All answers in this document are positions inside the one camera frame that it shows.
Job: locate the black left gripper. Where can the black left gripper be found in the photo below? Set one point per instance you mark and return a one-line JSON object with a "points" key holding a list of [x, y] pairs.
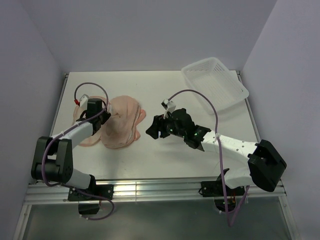
{"points": [[106, 116]]}

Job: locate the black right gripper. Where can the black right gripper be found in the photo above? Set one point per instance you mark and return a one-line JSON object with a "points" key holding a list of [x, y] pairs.
{"points": [[158, 124]]}

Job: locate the pink bra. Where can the pink bra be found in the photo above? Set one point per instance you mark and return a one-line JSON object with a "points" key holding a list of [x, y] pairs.
{"points": [[119, 130]]}

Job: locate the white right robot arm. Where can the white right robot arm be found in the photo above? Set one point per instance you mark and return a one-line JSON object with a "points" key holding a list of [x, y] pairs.
{"points": [[263, 164]]}

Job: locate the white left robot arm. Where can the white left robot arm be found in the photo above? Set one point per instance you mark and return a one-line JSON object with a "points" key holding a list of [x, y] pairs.
{"points": [[53, 155]]}

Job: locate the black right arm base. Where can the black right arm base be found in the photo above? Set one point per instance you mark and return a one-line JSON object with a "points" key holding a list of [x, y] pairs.
{"points": [[214, 188]]}

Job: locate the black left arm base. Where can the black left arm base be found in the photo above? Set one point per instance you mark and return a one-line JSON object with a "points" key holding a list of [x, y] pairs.
{"points": [[90, 200]]}

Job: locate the white perforated plastic basket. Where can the white perforated plastic basket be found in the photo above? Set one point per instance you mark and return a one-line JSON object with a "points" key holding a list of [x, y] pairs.
{"points": [[214, 80]]}

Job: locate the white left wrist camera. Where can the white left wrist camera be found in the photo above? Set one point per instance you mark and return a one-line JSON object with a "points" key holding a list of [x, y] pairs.
{"points": [[82, 102]]}

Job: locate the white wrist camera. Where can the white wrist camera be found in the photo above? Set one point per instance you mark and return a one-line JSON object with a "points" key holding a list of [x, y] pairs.
{"points": [[82, 102], [169, 107]]}

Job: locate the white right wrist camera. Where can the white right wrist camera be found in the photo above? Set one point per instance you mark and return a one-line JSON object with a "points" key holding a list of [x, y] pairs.
{"points": [[169, 107]]}

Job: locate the aluminium rail frame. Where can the aluminium rail frame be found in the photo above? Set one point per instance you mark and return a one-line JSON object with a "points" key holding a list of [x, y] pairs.
{"points": [[156, 182]]}

